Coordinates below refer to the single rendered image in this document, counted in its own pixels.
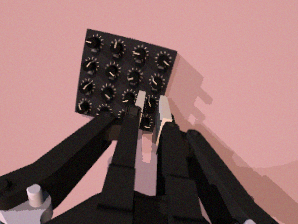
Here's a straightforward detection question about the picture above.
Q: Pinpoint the black knob box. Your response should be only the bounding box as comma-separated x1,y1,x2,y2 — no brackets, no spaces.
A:
75,29,178,132

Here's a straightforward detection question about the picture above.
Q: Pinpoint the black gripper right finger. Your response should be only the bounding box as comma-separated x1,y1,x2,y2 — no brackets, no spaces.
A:
155,95,279,224

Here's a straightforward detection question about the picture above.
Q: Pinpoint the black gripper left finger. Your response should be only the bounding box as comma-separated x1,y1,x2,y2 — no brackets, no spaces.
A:
0,90,146,224

